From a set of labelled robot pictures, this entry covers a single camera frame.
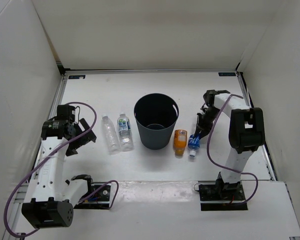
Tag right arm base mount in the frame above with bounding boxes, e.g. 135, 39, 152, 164
193, 182, 248, 212

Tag orange plastic bottle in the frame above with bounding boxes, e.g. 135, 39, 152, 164
173, 129, 188, 157

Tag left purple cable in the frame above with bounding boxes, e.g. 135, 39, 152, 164
3, 101, 120, 238

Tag blue table sticker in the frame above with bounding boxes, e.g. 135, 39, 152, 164
68, 75, 86, 80
218, 72, 236, 77

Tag aluminium frame rail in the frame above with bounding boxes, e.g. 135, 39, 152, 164
236, 71, 278, 181
2, 73, 65, 240

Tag dark grey plastic bin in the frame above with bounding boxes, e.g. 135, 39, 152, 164
133, 93, 180, 150

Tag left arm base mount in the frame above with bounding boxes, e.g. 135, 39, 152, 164
74, 183, 112, 210

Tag left aluminium frame rail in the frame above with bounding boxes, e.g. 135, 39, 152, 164
2, 73, 65, 240

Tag left blue table sticker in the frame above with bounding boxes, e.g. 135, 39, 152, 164
68, 75, 86, 80

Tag right blue table sticker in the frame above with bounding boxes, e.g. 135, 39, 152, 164
218, 72, 236, 77

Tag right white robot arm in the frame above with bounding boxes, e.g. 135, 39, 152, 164
194, 89, 265, 201

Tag right aluminium frame rail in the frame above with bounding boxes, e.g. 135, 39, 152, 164
236, 71, 278, 181

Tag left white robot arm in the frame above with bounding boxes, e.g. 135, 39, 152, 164
21, 104, 97, 229

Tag clear bottle green label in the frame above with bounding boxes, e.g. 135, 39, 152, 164
117, 112, 134, 152

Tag clear bottle blue label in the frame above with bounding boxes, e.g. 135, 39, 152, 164
188, 134, 200, 158

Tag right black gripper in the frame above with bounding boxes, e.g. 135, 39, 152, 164
194, 107, 222, 140

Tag clear unlabelled plastic bottle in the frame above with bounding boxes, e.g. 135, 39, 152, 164
102, 114, 121, 155

